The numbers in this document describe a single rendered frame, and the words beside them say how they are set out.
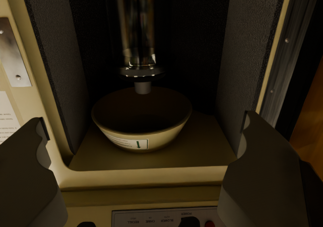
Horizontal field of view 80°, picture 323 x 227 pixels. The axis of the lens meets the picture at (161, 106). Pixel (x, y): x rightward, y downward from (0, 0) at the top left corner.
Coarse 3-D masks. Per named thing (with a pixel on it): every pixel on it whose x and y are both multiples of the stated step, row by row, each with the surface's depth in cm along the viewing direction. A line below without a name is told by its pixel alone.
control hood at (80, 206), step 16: (64, 192) 30; (80, 192) 30; (96, 192) 30; (112, 192) 30; (128, 192) 30; (144, 192) 30; (160, 192) 30; (176, 192) 30; (192, 192) 30; (208, 192) 30; (80, 208) 28; (96, 208) 28; (112, 208) 28; (128, 208) 28; (144, 208) 28; (96, 224) 27
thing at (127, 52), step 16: (112, 0) 23; (128, 0) 22; (144, 0) 22; (160, 0) 23; (112, 16) 24; (128, 16) 23; (144, 16) 23; (160, 16) 24; (112, 32) 25; (128, 32) 24; (144, 32) 24; (160, 32) 25; (112, 48) 26; (128, 48) 25; (144, 48) 25; (160, 48) 26; (112, 64) 26; (128, 64) 26; (144, 64) 26; (160, 64) 26
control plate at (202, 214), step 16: (160, 208) 28; (176, 208) 28; (192, 208) 28; (208, 208) 28; (112, 224) 27; (128, 224) 27; (144, 224) 27; (160, 224) 27; (176, 224) 28; (224, 224) 28
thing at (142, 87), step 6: (126, 78) 28; (132, 78) 27; (138, 78) 27; (144, 78) 27; (150, 78) 27; (156, 78) 28; (138, 84) 31; (144, 84) 31; (150, 84) 31; (138, 90) 31; (144, 90) 31; (150, 90) 32
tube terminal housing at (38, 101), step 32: (0, 0) 18; (288, 0) 19; (32, 32) 22; (0, 64) 20; (32, 64) 23; (32, 96) 22; (96, 128) 38; (128, 128) 43; (160, 128) 43; (192, 128) 38; (64, 160) 30; (96, 160) 30; (128, 160) 30; (160, 160) 30; (192, 160) 30; (224, 160) 30
